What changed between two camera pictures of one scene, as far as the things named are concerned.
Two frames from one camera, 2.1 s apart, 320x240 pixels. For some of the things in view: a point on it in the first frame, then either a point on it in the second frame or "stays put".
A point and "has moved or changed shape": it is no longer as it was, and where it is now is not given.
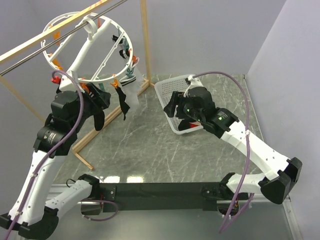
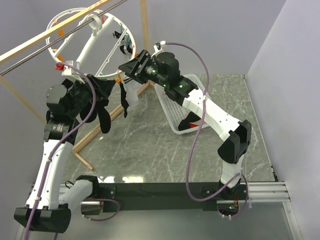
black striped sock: (99, 117) -> (104, 116)
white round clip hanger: (71, 81) has moved or changed shape
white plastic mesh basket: (164, 89) stays put
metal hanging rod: (13, 65) stays put
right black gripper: (177, 98) -> (130, 68)
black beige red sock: (188, 123) stays put
